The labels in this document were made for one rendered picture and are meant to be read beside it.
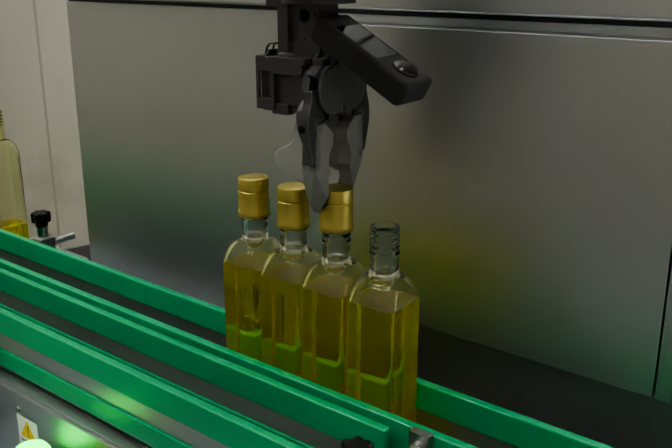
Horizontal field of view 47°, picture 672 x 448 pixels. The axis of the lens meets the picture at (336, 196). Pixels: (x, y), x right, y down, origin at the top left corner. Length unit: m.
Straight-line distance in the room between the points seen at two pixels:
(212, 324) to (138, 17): 0.46
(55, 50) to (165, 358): 2.91
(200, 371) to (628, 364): 0.45
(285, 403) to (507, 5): 0.46
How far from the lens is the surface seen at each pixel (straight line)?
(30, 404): 1.05
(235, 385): 0.88
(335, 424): 0.80
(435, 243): 0.87
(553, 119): 0.78
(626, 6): 0.76
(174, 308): 1.07
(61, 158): 3.84
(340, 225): 0.77
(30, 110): 3.77
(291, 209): 0.80
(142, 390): 0.87
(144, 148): 1.22
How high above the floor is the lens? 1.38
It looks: 17 degrees down
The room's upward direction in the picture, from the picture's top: straight up
